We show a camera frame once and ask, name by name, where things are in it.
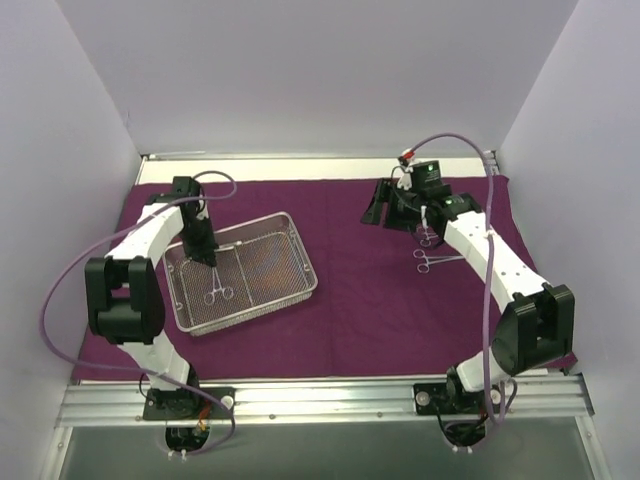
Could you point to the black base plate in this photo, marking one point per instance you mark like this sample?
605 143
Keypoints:
433 398
181 404

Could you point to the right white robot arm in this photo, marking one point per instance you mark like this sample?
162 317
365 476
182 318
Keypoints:
536 324

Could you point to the back aluminium rail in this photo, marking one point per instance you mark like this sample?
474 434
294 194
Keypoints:
170 156

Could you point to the steel surgical scissors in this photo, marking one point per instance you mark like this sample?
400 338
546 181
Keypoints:
427 237

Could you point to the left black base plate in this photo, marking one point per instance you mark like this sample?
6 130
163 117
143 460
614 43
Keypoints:
181 404

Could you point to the purple cloth wrap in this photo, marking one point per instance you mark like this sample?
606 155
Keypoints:
372 313

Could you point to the steel tweezers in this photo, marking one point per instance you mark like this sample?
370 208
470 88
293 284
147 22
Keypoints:
229 246

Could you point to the steel forceps clamp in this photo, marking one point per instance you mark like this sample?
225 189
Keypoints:
217 289
425 261

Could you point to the wire mesh instrument tray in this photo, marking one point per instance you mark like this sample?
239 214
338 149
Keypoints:
269 272

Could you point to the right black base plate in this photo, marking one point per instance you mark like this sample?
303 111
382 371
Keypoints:
433 398

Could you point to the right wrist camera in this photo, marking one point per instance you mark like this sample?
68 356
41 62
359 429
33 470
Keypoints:
426 180

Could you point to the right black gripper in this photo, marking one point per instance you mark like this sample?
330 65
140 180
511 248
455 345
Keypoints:
391 210

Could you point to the front aluminium rail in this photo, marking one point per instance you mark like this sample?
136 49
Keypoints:
321 400

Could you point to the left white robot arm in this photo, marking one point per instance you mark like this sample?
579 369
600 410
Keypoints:
124 299

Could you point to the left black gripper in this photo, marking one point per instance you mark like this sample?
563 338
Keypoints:
201 251

